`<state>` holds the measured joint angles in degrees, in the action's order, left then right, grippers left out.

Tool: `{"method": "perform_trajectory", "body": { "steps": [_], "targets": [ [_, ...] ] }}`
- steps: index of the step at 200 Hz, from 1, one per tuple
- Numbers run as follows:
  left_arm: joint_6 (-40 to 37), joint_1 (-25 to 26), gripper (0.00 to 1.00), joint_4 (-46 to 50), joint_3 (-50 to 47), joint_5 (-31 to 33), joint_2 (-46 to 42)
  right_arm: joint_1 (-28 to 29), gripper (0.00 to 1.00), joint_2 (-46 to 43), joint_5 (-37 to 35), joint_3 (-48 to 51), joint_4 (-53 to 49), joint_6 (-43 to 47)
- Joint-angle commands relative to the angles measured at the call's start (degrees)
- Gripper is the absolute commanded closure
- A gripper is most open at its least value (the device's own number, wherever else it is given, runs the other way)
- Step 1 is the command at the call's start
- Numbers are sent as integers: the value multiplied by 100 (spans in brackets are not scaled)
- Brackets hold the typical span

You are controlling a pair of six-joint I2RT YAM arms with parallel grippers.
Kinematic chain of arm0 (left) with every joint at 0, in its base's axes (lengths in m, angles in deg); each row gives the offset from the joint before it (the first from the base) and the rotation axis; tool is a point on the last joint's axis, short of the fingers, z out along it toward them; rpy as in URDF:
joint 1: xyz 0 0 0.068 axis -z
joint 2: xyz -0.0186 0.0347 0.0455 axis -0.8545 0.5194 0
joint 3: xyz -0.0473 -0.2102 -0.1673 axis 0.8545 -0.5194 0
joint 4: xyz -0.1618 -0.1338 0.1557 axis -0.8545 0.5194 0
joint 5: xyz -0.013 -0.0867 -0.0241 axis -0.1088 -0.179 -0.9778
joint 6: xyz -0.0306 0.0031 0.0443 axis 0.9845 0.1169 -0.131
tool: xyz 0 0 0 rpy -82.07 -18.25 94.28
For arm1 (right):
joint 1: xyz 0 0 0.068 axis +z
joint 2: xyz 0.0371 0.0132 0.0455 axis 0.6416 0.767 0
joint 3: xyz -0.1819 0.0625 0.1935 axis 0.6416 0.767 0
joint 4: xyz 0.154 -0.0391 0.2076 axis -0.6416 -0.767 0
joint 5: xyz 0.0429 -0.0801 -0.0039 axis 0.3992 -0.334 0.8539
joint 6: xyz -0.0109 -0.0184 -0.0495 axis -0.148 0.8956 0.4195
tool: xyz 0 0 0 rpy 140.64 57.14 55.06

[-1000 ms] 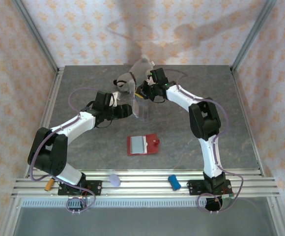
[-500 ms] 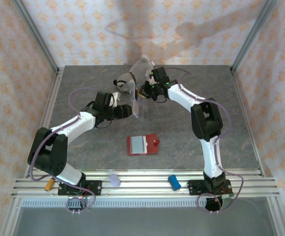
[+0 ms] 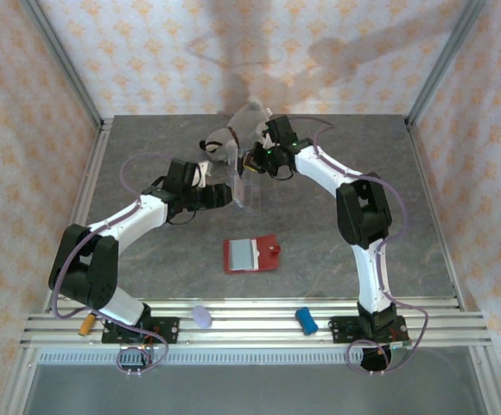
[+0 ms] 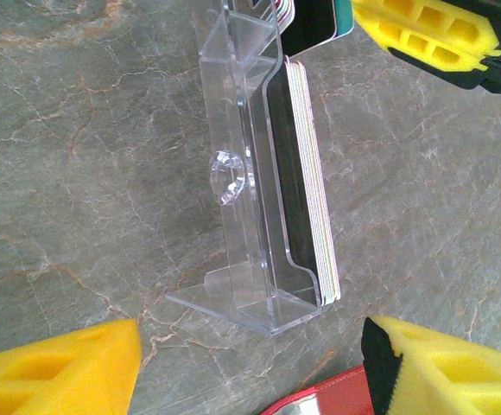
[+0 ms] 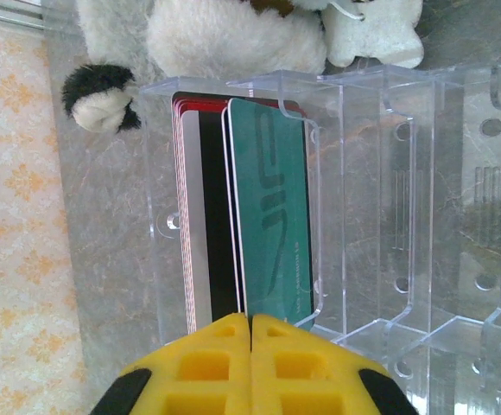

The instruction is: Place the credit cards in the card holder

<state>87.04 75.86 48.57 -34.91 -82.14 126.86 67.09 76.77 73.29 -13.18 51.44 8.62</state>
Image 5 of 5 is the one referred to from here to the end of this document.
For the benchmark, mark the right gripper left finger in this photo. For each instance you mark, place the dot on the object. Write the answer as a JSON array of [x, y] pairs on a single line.
[[198, 372]]

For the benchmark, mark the clear acrylic card stand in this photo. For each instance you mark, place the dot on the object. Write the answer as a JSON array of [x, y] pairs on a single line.
[[363, 216]]

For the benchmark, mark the aluminium frame post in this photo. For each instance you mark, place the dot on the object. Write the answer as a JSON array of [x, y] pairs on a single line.
[[8, 19]]

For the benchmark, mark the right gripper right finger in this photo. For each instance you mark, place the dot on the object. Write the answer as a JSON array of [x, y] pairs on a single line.
[[311, 372]]

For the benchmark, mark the grey white plush dog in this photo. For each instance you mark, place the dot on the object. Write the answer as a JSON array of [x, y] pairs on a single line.
[[233, 43]]

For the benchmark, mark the card with black magnetic stripe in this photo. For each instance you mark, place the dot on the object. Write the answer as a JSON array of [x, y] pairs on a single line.
[[213, 216]]

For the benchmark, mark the green card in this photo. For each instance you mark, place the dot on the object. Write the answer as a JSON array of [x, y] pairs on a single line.
[[276, 216]]

